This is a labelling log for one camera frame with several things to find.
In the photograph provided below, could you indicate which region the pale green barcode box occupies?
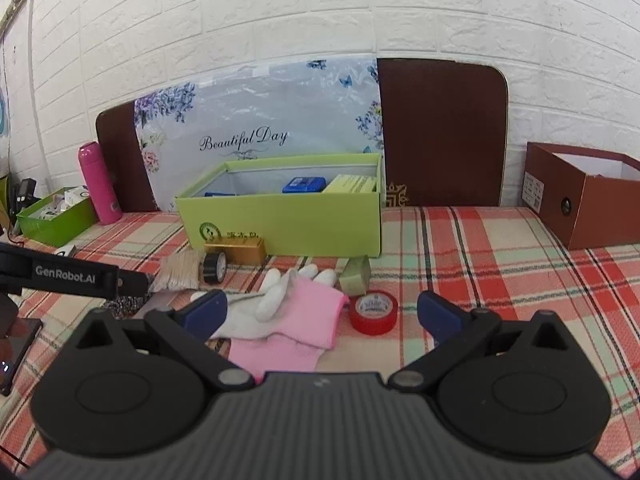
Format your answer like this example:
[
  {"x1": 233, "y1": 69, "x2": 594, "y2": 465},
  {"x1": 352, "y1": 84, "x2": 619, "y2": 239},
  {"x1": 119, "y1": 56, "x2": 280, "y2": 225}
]
[{"x1": 321, "y1": 173, "x2": 378, "y2": 195}]

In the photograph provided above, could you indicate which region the shallow green cardboard box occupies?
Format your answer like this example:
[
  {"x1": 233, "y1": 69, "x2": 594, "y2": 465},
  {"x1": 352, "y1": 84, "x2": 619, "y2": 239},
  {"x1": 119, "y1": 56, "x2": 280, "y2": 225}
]
[{"x1": 16, "y1": 186, "x2": 99, "y2": 248}]

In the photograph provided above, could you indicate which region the large light green box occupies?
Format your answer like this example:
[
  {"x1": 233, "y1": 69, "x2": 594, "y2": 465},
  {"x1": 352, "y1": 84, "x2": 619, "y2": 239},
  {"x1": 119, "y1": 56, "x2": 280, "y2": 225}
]
[{"x1": 175, "y1": 153, "x2": 385, "y2": 258}]

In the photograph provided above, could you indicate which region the small printed packet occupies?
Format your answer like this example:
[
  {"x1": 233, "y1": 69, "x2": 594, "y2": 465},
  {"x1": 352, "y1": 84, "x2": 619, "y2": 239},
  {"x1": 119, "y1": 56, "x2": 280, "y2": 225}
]
[{"x1": 30, "y1": 195, "x2": 66, "y2": 218}]

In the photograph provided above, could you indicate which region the black tape roll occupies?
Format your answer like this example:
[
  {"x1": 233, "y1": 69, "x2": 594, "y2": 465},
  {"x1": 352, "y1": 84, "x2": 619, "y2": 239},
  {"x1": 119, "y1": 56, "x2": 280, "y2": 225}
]
[{"x1": 202, "y1": 251, "x2": 228, "y2": 285}]

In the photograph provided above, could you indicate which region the white cotton glove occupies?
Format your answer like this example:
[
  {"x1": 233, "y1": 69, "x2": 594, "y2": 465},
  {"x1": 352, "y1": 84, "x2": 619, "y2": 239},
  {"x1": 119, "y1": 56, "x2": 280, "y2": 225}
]
[{"x1": 210, "y1": 265, "x2": 341, "y2": 341}]

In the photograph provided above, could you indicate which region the floral plastic bedding package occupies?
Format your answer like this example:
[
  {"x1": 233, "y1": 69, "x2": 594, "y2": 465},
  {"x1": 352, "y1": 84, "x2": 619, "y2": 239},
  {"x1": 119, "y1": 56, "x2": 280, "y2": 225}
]
[{"x1": 134, "y1": 58, "x2": 386, "y2": 213}]

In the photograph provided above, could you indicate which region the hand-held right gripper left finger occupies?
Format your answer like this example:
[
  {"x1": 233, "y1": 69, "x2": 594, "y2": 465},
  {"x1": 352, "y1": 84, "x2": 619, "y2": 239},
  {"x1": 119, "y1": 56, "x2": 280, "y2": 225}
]
[{"x1": 70, "y1": 289, "x2": 256, "y2": 393}]

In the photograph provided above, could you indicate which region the brown cardboard box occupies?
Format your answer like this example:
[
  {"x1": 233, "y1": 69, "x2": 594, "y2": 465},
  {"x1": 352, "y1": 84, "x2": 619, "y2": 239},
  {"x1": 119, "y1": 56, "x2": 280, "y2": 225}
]
[{"x1": 520, "y1": 141, "x2": 640, "y2": 251}]

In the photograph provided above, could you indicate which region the pink thermos bottle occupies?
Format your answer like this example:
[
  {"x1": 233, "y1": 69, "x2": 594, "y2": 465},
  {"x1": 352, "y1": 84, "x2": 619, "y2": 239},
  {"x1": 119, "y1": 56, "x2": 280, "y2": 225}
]
[{"x1": 77, "y1": 141, "x2": 123, "y2": 226}]

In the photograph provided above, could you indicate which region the pink glove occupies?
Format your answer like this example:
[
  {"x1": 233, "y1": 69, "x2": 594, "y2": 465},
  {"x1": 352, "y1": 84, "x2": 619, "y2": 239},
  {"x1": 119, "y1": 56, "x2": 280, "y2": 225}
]
[{"x1": 227, "y1": 276, "x2": 350, "y2": 386}]

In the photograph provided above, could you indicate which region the black phone stand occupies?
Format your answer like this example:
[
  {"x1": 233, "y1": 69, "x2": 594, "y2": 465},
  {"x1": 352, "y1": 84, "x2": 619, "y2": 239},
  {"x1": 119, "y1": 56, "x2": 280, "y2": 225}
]
[{"x1": 10, "y1": 177, "x2": 38, "y2": 211}]

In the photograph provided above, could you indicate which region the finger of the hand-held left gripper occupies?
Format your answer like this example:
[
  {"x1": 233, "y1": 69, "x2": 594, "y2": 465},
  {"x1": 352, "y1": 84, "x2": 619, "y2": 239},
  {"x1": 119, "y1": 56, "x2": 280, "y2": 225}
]
[{"x1": 117, "y1": 269, "x2": 152, "y2": 297}]

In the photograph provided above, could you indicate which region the bag of toothpicks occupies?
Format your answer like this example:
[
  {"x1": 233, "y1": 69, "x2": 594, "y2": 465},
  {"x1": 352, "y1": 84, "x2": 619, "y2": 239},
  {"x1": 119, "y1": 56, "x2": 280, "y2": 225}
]
[{"x1": 148, "y1": 250, "x2": 206, "y2": 293}]

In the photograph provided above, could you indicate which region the plaid bed sheet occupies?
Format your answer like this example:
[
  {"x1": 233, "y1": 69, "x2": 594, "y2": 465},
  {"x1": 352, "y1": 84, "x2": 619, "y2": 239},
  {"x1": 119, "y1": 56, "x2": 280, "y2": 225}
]
[{"x1": 0, "y1": 205, "x2": 640, "y2": 480}]

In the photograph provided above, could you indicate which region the steel wool scourer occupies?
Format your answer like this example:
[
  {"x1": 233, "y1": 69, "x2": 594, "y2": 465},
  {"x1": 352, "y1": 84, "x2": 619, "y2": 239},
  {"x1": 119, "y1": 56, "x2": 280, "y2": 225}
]
[{"x1": 102, "y1": 294, "x2": 151, "y2": 318}]

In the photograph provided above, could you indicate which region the small olive green box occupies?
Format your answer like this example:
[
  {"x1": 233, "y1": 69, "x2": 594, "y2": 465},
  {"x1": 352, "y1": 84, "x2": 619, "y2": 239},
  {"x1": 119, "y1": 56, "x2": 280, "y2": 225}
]
[{"x1": 340, "y1": 255, "x2": 372, "y2": 296}]

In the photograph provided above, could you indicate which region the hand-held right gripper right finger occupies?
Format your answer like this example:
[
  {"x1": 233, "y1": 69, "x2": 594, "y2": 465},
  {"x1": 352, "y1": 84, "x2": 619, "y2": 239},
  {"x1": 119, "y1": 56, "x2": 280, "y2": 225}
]
[{"x1": 387, "y1": 290, "x2": 573, "y2": 393}]

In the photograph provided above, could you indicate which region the black smartphone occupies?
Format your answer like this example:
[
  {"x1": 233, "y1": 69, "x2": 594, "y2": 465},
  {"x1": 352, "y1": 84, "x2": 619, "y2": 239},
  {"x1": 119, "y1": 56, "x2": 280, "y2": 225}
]
[{"x1": 0, "y1": 317, "x2": 44, "y2": 397}]

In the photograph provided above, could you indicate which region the gold cardboard box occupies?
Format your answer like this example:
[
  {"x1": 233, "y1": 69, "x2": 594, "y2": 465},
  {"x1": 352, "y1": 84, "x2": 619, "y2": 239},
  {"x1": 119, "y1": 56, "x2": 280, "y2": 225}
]
[{"x1": 204, "y1": 237, "x2": 267, "y2": 267}]

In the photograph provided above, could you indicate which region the brown wooden headboard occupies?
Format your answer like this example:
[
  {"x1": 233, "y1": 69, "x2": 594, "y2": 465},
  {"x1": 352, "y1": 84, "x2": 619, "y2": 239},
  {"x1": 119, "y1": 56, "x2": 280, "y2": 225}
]
[{"x1": 96, "y1": 57, "x2": 511, "y2": 213}]

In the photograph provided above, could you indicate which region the red tape roll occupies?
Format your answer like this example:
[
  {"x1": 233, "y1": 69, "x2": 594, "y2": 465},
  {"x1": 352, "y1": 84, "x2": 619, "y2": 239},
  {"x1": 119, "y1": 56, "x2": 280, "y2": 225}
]
[{"x1": 348, "y1": 290, "x2": 399, "y2": 337}]

